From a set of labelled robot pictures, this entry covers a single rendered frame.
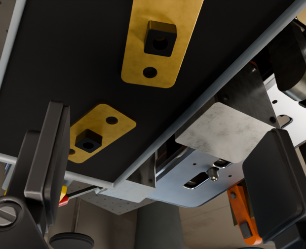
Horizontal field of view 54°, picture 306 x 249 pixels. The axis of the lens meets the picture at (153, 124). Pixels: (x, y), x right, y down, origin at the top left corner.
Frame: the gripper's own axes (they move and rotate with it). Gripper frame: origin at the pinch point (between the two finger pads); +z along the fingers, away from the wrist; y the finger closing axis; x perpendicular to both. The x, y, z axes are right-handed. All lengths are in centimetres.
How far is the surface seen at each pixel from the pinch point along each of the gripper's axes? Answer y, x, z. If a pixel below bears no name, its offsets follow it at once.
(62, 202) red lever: -7.5, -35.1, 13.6
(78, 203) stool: -14, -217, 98
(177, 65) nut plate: 1.6, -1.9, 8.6
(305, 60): 16.4, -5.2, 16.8
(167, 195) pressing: 14, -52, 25
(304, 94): 16.5, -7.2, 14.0
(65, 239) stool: -18, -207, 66
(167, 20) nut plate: 0.1, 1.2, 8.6
